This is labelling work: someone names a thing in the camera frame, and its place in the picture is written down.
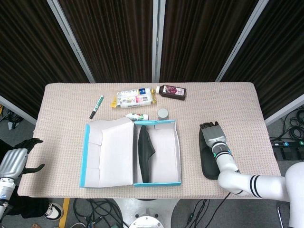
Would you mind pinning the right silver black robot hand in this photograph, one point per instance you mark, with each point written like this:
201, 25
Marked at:
215, 135

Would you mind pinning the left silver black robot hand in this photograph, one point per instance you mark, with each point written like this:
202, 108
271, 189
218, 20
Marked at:
12, 162

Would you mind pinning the black rubber slipper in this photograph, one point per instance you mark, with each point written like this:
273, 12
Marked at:
145, 154
207, 166

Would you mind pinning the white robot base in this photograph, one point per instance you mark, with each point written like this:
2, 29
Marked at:
145, 221

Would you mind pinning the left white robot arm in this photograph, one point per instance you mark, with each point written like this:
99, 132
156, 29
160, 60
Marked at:
4, 190

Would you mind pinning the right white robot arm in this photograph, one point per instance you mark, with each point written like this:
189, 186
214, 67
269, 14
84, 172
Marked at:
256, 184

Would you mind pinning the teal cardboard shoe box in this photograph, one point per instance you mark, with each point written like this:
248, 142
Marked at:
111, 154

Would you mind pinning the black trouser leg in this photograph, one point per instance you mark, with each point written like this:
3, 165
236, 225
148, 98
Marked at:
28, 207

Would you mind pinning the small grey cap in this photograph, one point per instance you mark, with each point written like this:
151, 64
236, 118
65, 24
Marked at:
163, 114

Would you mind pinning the brown juice bottle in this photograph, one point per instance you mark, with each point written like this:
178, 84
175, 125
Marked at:
172, 92

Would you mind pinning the white black sneaker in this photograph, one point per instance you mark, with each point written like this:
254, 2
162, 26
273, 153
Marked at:
54, 211

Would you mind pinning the beige woven tablecloth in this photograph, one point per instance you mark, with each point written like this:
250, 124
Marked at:
71, 133

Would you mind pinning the black power strip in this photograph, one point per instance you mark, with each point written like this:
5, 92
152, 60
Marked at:
286, 143

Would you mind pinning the small white green bottle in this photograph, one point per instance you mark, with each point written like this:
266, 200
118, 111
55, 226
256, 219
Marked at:
137, 116

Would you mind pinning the white tube blue label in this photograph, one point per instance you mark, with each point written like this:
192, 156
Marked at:
135, 91

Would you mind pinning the dark ribbed partition panel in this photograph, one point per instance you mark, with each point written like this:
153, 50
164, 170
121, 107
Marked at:
280, 59
28, 59
202, 40
114, 40

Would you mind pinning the green white marker pen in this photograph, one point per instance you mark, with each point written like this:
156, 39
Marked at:
97, 105

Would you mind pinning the white partition frame post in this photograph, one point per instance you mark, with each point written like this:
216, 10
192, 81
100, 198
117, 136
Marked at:
71, 39
19, 111
241, 40
158, 40
285, 109

